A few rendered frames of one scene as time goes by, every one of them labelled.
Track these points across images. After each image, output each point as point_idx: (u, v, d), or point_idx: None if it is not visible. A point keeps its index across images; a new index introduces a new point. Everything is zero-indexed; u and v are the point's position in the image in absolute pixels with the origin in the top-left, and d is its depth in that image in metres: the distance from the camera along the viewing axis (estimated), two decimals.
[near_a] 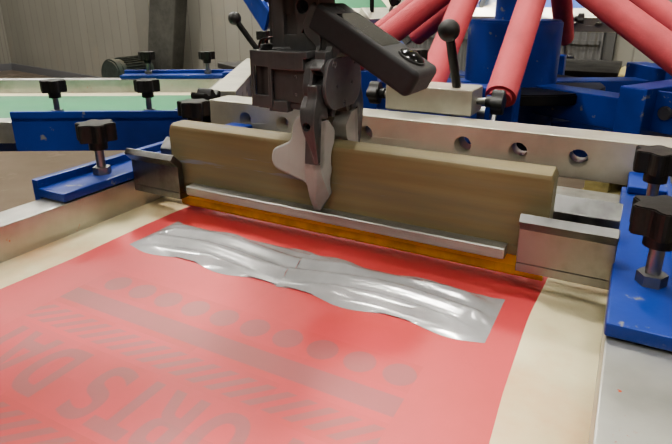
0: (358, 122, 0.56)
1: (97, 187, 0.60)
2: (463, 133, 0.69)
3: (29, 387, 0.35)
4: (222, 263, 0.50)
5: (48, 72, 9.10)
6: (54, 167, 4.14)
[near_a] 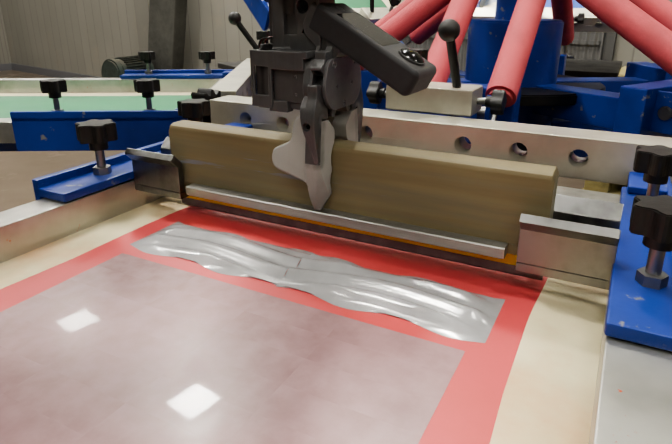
0: (358, 122, 0.56)
1: (97, 187, 0.60)
2: (463, 133, 0.69)
3: None
4: (222, 263, 0.51)
5: (48, 72, 9.10)
6: (54, 167, 4.14)
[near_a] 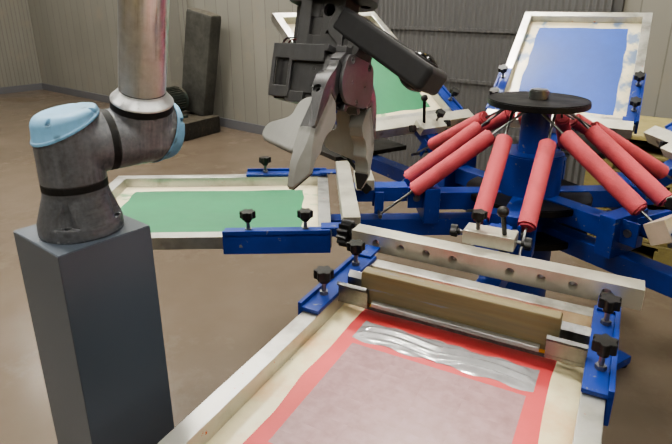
0: (373, 120, 0.59)
1: (327, 304, 1.18)
2: (510, 266, 1.27)
3: None
4: (405, 350, 1.08)
5: (79, 93, 9.68)
6: None
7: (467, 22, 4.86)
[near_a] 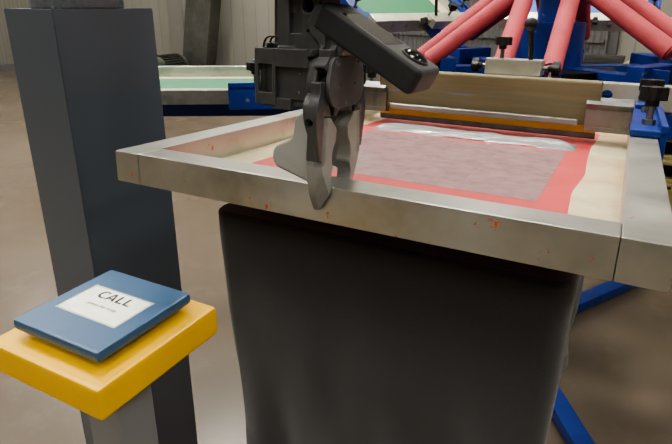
0: (360, 123, 0.56)
1: None
2: None
3: None
4: (429, 132, 0.99)
5: None
6: None
7: None
